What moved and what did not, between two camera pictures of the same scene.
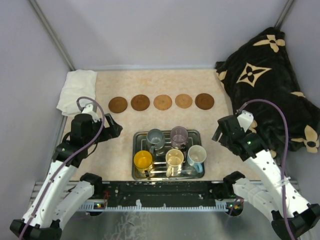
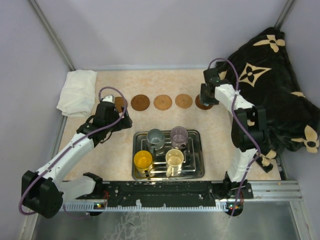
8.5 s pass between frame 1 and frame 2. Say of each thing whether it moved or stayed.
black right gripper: moved
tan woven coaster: stayed
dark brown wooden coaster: stayed
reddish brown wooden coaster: stayed
